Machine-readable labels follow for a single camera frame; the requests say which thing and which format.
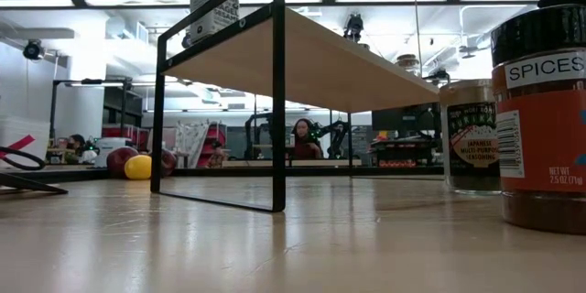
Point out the black-lid orange spice jar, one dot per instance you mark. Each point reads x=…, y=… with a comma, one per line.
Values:
x=545, y=146

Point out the tan-lid furikake seasoning jar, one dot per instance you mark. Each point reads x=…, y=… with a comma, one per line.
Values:
x=471, y=146

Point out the black background robot arm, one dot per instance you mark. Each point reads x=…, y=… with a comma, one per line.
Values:
x=256, y=123
x=339, y=133

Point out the white patterned board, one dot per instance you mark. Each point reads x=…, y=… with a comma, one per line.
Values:
x=192, y=139

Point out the red storage rack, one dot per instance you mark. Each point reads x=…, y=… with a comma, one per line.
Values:
x=215, y=137

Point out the red storage bins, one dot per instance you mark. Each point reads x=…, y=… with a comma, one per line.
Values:
x=123, y=133

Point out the white bucket black label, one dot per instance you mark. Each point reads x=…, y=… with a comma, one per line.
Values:
x=110, y=146

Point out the person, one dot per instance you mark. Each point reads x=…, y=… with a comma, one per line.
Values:
x=75, y=146
x=306, y=139

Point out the dark red apple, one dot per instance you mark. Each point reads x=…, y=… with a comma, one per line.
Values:
x=169, y=163

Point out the yellow lemon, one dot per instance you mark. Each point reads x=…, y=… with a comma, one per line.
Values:
x=138, y=168

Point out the black monitor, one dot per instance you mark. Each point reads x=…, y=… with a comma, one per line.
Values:
x=403, y=116

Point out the black metal rig frame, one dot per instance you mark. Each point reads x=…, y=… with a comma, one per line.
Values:
x=91, y=82

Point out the black ceiling camera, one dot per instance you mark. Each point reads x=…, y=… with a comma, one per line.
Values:
x=354, y=27
x=33, y=49

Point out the black aluminium table frame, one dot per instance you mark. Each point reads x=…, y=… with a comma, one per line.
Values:
x=229, y=172

